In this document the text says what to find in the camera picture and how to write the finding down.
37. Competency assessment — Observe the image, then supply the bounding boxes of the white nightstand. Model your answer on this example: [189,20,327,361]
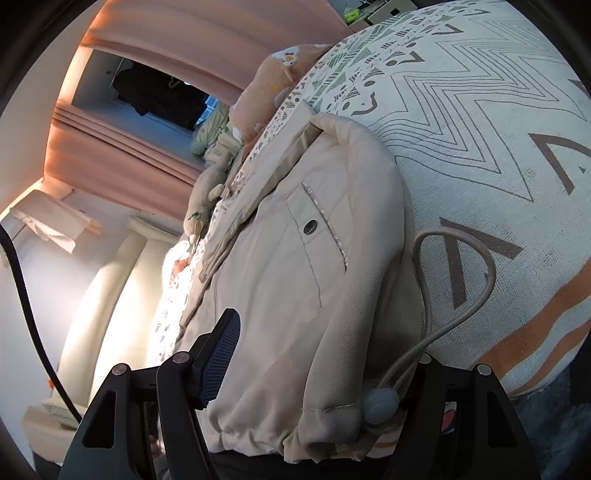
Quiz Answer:
[344,0,416,26]

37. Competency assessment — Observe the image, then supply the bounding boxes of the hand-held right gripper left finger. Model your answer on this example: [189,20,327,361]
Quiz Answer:
[58,308,242,480]

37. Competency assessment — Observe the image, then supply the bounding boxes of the beige jacket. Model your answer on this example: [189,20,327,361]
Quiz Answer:
[178,99,497,464]

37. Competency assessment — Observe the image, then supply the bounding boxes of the white hanging garment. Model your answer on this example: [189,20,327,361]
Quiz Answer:
[9,191,100,254]

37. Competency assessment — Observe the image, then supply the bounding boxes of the pink plush toy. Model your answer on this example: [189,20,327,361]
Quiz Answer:
[229,44,333,139]

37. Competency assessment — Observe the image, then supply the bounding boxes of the pink curtain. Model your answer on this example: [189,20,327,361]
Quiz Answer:
[81,0,365,100]
[44,105,206,188]

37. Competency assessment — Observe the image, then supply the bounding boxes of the grey plush toy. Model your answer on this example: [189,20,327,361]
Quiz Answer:
[185,131,243,241]

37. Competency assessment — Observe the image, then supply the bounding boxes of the black hanging coat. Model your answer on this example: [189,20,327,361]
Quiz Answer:
[112,62,208,130]

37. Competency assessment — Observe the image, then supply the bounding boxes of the cream padded headboard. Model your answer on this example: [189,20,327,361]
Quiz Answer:
[23,217,195,462]

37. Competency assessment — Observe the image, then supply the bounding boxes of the black cable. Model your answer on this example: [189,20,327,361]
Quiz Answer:
[0,226,84,428]

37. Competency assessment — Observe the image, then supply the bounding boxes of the patterned white orange blanket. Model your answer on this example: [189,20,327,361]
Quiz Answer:
[148,0,591,398]

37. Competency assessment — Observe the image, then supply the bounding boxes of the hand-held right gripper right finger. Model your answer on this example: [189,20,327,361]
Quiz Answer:
[388,353,541,480]

